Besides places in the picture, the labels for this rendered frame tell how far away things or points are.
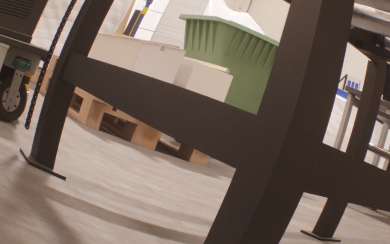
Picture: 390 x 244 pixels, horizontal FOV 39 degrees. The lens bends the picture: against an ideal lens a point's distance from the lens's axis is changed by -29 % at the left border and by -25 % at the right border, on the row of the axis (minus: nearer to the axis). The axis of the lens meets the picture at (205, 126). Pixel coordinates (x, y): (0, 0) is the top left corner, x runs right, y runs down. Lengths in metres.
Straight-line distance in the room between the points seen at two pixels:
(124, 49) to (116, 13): 1.47
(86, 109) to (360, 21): 1.91
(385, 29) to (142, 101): 1.06
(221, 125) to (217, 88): 2.87
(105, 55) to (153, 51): 0.30
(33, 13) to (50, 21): 2.94
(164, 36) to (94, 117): 2.27
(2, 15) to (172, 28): 3.65
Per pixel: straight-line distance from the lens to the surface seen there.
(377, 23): 2.08
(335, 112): 8.74
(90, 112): 3.53
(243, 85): 4.62
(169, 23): 5.72
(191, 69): 3.80
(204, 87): 3.86
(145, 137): 3.71
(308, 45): 0.92
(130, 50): 3.71
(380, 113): 4.50
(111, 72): 1.41
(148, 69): 3.98
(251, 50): 4.57
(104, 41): 4.10
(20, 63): 2.27
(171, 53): 3.83
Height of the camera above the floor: 0.33
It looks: 2 degrees down
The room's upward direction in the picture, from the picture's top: 20 degrees clockwise
